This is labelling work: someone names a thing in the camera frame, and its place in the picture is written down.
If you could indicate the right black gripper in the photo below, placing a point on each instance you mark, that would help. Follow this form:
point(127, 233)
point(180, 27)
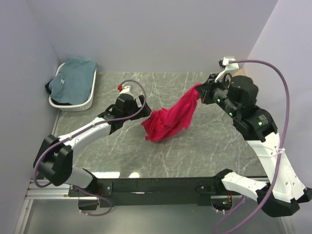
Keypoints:
point(204, 92)

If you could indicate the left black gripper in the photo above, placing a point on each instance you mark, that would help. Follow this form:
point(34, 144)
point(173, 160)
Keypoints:
point(144, 106)

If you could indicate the red t shirt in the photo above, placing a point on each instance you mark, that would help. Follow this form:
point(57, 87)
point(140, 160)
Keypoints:
point(166, 123)

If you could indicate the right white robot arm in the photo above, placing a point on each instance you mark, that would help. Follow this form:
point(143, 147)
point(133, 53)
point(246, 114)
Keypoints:
point(260, 132)

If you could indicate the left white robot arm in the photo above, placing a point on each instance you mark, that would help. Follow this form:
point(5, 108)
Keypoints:
point(54, 160)

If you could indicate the beige folded t shirt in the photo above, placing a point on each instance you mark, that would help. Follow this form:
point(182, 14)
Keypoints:
point(240, 72)

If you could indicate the white laundry basket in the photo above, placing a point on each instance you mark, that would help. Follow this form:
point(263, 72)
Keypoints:
point(77, 108)

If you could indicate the teal blue t shirt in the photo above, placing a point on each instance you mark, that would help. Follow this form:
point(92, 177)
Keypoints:
point(73, 82)

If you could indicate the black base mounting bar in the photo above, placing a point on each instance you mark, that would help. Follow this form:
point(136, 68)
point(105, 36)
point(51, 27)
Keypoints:
point(151, 191)

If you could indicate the black garment in basket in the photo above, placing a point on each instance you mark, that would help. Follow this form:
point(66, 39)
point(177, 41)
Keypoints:
point(48, 87)

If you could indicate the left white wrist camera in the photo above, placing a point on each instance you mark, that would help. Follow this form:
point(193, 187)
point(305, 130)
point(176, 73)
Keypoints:
point(126, 89)

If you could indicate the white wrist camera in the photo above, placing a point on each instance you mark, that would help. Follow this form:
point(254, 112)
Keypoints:
point(126, 89)
point(228, 66)

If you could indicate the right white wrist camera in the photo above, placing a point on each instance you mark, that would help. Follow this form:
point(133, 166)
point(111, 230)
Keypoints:
point(228, 66)

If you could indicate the aluminium frame rail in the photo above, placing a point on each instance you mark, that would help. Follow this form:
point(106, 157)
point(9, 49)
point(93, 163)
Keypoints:
point(50, 192)

